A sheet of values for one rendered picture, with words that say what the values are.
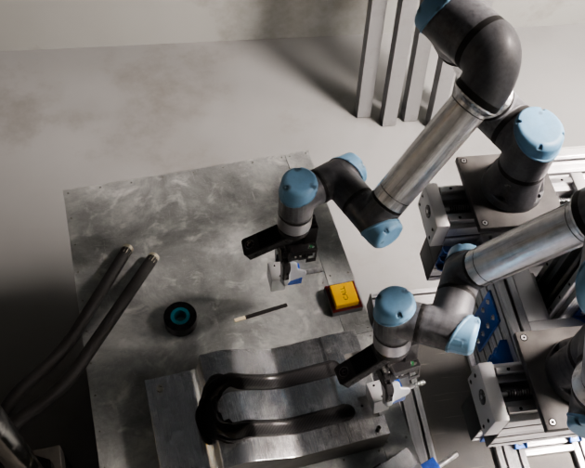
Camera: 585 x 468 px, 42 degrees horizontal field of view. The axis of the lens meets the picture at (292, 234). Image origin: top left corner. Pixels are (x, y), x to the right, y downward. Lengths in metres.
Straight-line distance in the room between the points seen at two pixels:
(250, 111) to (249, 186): 1.30
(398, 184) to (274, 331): 0.59
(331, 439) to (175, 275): 0.60
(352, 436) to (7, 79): 2.48
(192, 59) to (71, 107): 0.60
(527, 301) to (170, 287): 0.88
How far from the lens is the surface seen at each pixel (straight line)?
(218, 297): 1.94
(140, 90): 3.51
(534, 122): 1.79
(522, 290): 1.91
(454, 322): 1.41
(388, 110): 3.36
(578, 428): 1.51
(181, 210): 2.09
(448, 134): 1.44
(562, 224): 1.30
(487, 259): 1.41
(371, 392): 1.70
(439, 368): 2.59
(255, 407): 1.69
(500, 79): 1.42
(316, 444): 1.71
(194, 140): 3.29
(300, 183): 1.51
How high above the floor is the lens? 2.50
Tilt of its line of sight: 56 degrees down
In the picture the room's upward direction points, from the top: 7 degrees clockwise
